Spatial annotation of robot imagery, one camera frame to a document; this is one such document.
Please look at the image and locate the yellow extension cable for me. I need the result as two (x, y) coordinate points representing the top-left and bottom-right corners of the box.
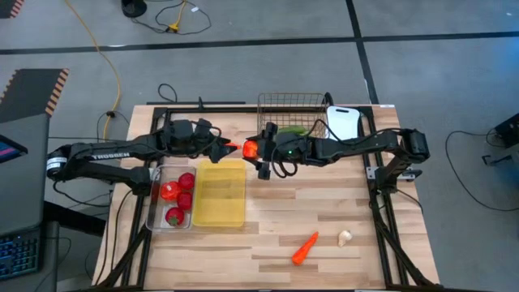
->
(64, 0), (122, 141)

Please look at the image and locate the small black orange-striped mat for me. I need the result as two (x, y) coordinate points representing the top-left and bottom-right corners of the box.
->
(0, 0), (25, 19)

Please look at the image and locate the black looped cable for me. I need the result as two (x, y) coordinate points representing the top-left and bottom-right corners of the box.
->
(157, 83), (178, 104)

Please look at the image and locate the large black orange-striped mat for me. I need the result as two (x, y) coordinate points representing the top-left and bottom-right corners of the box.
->
(0, 67), (71, 125)

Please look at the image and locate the clear plastic bin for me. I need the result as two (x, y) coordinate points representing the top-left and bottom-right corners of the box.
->
(144, 164), (198, 232)

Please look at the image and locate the computer screen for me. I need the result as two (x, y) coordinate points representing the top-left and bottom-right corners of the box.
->
(0, 135), (28, 165)

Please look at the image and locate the backlit black keyboard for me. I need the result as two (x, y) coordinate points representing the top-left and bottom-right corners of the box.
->
(0, 229), (44, 281)

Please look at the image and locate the black flat bar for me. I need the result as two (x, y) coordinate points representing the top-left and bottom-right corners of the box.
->
(145, 101), (247, 106)

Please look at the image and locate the black floor box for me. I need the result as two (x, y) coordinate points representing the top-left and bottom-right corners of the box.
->
(42, 200), (106, 238)

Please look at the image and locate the dark wire basket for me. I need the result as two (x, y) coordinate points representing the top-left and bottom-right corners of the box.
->
(256, 92), (330, 141)

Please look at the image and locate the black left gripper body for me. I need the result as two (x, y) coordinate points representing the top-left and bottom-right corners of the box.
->
(193, 128), (222, 161)

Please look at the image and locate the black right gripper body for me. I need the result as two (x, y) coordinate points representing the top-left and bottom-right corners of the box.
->
(263, 131), (313, 167)

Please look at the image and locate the orange toy bell pepper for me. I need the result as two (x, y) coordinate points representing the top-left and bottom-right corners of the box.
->
(160, 181), (182, 202)
(242, 140), (260, 160)

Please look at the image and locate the black floor cable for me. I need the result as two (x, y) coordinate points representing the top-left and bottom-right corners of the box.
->
(444, 129), (519, 213)
(129, 0), (212, 37)

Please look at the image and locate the grey desk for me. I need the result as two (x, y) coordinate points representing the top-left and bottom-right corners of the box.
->
(0, 114), (52, 236)

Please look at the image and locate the green toy cucumber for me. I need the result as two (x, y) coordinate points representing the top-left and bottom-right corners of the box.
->
(277, 124), (311, 137)

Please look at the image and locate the black metal table frame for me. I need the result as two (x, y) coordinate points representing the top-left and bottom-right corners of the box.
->
(95, 104), (437, 290)

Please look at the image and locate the red toy tomato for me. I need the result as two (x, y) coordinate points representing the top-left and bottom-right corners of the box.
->
(165, 207), (186, 227)
(178, 172), (196, 191)
(176, 191), (194, 211)

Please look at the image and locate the white cutting board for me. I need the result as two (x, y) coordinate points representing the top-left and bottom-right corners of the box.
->
(326, 105), (361, 141)

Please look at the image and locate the black equipment box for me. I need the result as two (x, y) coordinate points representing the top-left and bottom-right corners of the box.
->
(493, 112), (519, 148)

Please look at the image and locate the yellow translucent plastic bin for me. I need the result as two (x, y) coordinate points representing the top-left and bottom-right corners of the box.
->
(191, 159), (247, 228)

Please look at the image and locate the black round stand base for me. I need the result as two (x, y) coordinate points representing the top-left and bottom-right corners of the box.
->
(120, 0), (148, 19)

